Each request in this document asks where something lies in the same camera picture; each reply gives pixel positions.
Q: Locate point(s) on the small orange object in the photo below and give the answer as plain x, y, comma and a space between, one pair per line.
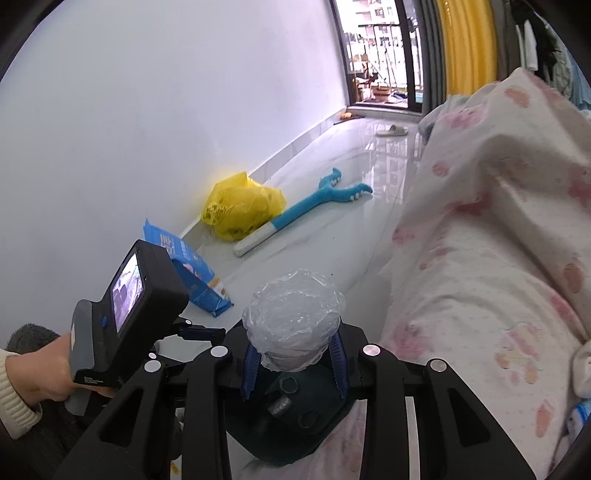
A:
351, 116

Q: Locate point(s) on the clear plastic wrap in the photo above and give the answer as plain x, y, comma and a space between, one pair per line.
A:
293, 314

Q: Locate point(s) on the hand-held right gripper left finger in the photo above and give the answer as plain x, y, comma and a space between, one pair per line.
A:
251, 369

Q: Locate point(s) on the pink printed blanket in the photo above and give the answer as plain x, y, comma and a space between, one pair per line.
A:
485, 230

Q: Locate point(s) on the person's left hand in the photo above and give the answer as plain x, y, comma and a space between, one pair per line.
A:
46, 369

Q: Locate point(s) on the blue dinosaur grabber toy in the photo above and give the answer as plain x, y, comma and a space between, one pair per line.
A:
304, 210

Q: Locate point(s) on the black framed balcony door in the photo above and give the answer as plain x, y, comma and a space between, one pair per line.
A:
378, 50

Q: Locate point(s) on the yellow plastic bag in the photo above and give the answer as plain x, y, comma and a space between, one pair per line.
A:
240, 207

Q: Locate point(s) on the person's left forearm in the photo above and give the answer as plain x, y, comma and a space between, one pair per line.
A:
16, 401

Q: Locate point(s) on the dark teal trash bin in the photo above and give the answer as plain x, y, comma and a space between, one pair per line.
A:
295, 434

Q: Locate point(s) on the white hanging garment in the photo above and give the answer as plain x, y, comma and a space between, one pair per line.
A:
526, 46

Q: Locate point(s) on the grey curtain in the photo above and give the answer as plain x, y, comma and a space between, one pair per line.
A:
429, 50

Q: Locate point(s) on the white slipper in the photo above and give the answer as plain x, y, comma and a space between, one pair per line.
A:
392, 131

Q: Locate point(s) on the white duvet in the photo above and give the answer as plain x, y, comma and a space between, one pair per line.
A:
582, 369

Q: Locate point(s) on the black jacket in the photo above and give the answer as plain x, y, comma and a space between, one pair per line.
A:
551, 41

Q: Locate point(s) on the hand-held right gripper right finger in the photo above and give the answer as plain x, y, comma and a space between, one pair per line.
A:
339, 364

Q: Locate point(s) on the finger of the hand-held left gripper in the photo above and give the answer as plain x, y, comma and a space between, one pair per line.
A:
203, 336

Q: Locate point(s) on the black tape roll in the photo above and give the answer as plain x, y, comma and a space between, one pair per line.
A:
288, 385

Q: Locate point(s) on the yellow curtain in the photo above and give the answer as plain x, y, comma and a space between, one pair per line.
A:
466, 46

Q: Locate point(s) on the blue tissue packet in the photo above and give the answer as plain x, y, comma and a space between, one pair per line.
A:
194, 272

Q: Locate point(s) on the dark fleece cloth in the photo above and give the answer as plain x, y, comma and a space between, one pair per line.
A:
32, 339

